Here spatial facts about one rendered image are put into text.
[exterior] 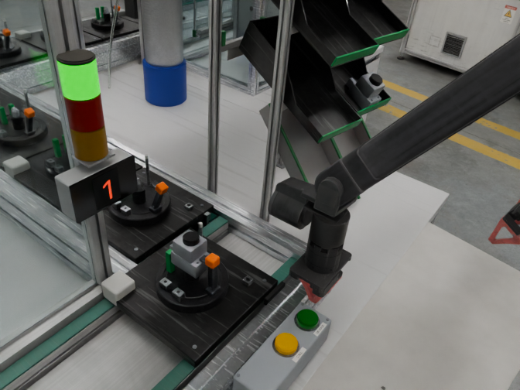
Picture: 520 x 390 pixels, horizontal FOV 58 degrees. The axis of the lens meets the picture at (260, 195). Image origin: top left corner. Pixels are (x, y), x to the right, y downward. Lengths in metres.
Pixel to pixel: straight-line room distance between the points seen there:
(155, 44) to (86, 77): 1.04
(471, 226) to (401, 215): 1.61
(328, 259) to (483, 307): 0.54
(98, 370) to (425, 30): 4.62
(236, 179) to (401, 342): 0.66
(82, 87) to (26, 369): 0.47
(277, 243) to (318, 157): 0.23
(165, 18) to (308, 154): 0.80
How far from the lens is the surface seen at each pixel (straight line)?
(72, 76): 0.69
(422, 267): 1.24
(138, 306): 0.91
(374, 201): 1.40
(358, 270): 1.17
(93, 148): 0.74
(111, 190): 0.79
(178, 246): 0.85
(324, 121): 1.01
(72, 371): 0.92
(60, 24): 0.71
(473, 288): 1.24
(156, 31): 1.71
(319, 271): 0.77
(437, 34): 5.06
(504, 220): 1.11
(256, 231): 1.07
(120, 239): 1.04
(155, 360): 0.90
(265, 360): 0.85
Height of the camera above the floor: 1.66
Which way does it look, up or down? 37 degrees down
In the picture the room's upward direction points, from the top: 5 degrees clockwise
